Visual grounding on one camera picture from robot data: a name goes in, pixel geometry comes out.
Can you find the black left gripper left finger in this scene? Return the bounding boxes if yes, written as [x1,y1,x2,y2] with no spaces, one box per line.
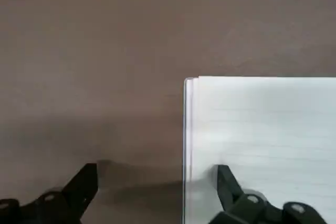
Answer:
[0,163,98,224]

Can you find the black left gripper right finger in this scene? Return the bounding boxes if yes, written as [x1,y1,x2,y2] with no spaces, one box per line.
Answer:
[208,164,329,224]

